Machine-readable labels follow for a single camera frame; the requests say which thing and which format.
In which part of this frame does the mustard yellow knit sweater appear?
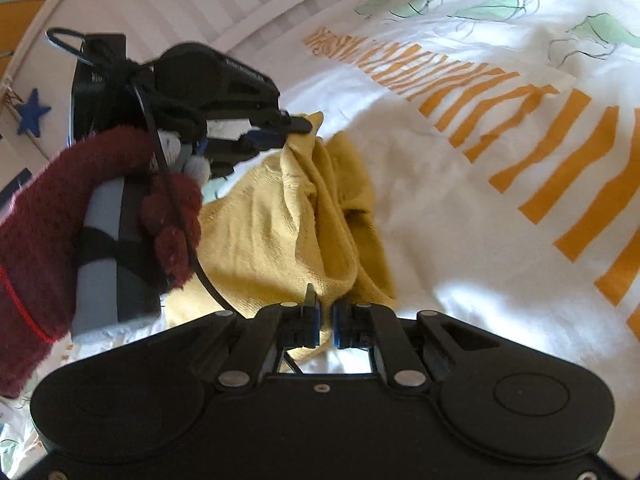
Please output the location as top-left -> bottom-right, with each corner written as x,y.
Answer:
162,112 -> 399,363

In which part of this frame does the hand in maroon fuzzy glove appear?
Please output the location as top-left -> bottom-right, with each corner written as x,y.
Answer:
1,126 -> 203,399

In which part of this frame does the blue star decoration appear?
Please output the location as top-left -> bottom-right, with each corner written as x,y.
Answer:
15,88 -> 51,139

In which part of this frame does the white patterned duvet cover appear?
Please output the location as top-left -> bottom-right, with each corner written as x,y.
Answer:
0,0 -> 640,478

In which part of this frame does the white wooden bed frame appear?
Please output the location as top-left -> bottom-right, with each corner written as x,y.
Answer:
1,0 -> 343,196

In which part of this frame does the black cable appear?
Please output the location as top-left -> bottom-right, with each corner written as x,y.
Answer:
45,27 -> 306,376

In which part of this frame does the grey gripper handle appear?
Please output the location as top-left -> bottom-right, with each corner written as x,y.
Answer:
69,129 -> 212,340

